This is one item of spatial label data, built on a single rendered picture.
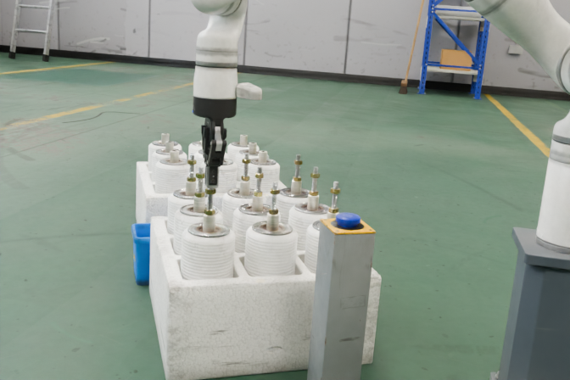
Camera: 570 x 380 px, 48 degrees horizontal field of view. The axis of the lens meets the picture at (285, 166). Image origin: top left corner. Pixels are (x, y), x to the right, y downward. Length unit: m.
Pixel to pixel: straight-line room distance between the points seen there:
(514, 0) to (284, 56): 6.57
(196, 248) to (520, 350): 0.57
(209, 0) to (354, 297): 0.52
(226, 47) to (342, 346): 0.52
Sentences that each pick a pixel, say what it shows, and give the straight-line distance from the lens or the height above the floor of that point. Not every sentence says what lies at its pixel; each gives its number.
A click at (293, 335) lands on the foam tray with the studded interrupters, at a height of 0.07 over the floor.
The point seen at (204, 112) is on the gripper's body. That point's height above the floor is 0.47.
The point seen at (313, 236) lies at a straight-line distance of 1.19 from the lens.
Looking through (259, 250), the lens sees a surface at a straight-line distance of 1.15.
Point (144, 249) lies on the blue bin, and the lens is 1.51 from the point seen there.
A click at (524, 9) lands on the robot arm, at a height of 0.67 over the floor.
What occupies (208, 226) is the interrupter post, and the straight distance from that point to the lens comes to 1.14.
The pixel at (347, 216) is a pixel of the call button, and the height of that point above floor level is 0.33.
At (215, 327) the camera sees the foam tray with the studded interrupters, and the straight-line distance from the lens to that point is 1.14.
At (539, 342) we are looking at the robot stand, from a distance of 1.13.
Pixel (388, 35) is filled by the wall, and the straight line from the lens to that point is 7.34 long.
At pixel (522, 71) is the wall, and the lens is 7.43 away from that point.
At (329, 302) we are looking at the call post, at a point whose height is 0.20.
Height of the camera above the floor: 0.63
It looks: 13 degrees down
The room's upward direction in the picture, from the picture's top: 4 degrees clockwise
